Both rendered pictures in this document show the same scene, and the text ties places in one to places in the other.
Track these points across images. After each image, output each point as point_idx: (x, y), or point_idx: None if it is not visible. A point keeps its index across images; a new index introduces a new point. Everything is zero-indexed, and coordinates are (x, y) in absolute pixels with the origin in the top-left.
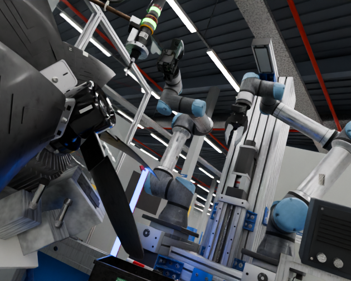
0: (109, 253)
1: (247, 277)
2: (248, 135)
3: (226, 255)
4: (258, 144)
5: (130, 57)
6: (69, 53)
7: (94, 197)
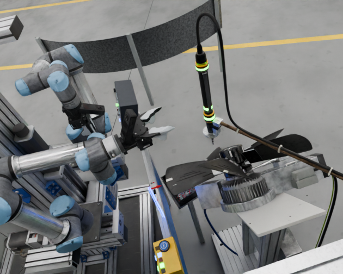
0: (159, 223)
1: (122, 158)
2: None
3: (83, 182)
4: (9, 123)
5: None
6: (239, 173)
7: (206, 182)
